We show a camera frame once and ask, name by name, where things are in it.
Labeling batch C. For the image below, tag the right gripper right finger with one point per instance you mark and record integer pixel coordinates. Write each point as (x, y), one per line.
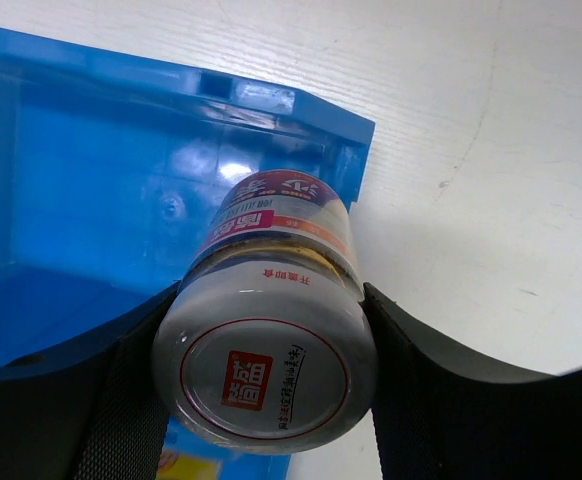
(443, 410)

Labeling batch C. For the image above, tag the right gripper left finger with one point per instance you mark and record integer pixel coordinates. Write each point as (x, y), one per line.
(87, 408)

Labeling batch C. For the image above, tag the white-lid spice jar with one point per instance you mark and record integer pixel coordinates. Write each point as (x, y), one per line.
(266, 348)

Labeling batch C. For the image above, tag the small yellow-label bottle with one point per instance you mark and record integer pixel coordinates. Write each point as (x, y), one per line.
(178, 466)

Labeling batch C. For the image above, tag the blue three-compartment plastic bin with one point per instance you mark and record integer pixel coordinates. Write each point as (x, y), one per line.
(112, 167)

